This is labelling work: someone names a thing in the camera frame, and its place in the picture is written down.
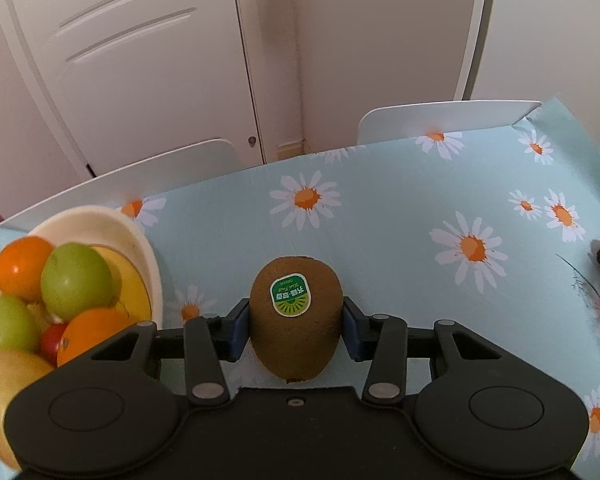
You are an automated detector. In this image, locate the cream yellow cartoon plate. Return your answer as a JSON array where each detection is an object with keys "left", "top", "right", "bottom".
[{"left": 0, "top": 205, "right": 163, "bottom": 327}]

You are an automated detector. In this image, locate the white chair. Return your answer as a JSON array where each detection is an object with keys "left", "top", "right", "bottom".
[
  {"left": 358, "top": 100, "right": 541, "bottom": 145},
  {"left": 0, "top": 139, "right": 245, "bottom": 231}
]

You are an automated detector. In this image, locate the large orange tangerine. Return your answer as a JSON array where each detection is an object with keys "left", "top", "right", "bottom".
[{"left": 0, "top": 236, "right": 55, "bottom": 304}]

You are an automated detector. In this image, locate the blue daisy tablecloth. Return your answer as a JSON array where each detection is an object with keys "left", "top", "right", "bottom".
[{"left": 0, "top": 96, "right": 600, "bottom": 476}]

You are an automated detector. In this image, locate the large yellow-red apple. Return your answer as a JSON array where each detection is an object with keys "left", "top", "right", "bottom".
[{"left": 0, "top": 350, "right": 54, "bottom": 471}]

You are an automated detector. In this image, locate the green apple in plate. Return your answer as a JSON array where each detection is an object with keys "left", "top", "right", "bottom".
[{"left": 41, "top": 242, "right": 114, "bottom": 321}]

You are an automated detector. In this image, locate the green apple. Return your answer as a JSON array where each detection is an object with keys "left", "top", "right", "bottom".
[
  {"left": 0, "top": 295, "right": 40, "bottom": 353},
  {"left": 41, "top": 242, "right": 114, "bottom": 321}
]

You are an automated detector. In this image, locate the brown kiwi with sticker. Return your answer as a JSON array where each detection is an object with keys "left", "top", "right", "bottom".
[{"left": 249, "top": 256, "right": 343, "bottom": 382}]

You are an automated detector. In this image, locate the white panel door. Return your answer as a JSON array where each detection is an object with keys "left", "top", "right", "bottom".
[{"left": 0, "top": 0, "right": 263, "bottom": 174}]

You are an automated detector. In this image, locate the red cherry tomato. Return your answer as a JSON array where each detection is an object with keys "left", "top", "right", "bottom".
[{"left": 40, "top": 323, "right": 68, "bottom": 366}]

